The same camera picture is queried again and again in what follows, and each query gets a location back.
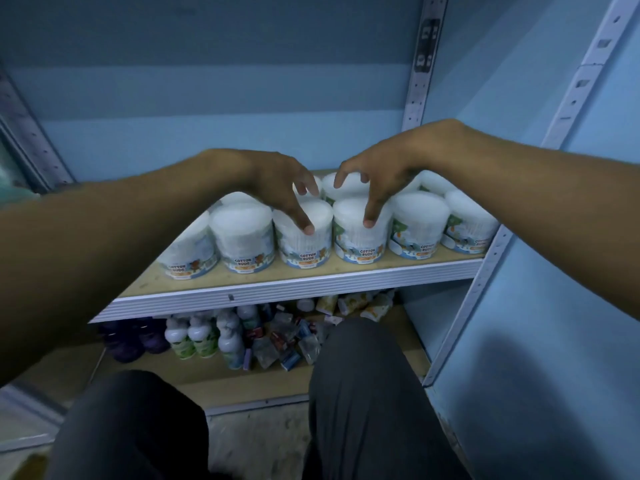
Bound person's left hand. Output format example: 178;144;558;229
239;150;317;236

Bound person's right hand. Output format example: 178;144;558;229
333;119;452;230

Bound person's right forearm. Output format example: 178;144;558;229
440;119;640;321

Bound person's left forearm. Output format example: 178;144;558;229
0;149;251;388

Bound rows of cotton bud tubs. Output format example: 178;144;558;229
159;171;501;281

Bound wooden shelf board, white edge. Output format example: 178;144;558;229
90;234;489;324
15;302;432;416

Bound orange and white pouches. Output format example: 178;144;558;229
315;290;397;324

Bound white bottle, dark label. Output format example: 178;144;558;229
235;305;263;331

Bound pile of small clear packets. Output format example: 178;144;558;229
244;301;346;371

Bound white pump bottle, blue label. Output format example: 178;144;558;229
217;322;247;370

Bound white bottle with green label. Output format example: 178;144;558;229
187;315;220;358
165;315;195;361

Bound perforated metal shelf upright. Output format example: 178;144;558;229
0;70;73;193
422;0;640;387
403;0;450;131

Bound person's right leg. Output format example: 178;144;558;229
302;317;472;480

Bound person's leg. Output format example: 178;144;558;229
302;317;472;480
44;370;211;480

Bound purple bath sponges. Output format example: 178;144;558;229
99;317;172;364

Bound person's left leg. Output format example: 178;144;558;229
44;370;211;480

